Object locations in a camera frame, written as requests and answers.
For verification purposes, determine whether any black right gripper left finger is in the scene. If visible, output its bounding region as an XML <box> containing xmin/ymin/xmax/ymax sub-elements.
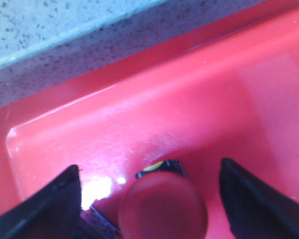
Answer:
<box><xmin>0</xmin><ymin>165</ymin><xmax>81</xmax><ymax>239</ymax></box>

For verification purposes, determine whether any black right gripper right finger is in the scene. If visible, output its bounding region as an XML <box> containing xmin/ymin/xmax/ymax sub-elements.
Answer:
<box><xmin>219</xmin><ymin>158</ymin><xmax>299</xmax><ymax>239</ymax></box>

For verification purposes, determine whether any red push button front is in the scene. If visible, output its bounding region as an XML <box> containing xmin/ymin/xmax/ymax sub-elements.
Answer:
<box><xmin>118</xmin><ymin>159</ymin><xmax>208</xmax><ymax>239</ymax></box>

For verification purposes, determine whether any red plastic tray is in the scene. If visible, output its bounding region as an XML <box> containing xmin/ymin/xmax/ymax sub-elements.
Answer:
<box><xmin>0</xmin><ymin>0</ymin><xmax>299</xmax><ymax>239</ymax></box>

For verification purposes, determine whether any grey stone slab right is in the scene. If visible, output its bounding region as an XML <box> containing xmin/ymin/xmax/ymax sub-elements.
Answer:
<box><xmin>0</xmin><ymin>0</ymin><xmax>256</xmax><ymax>108</ymax></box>

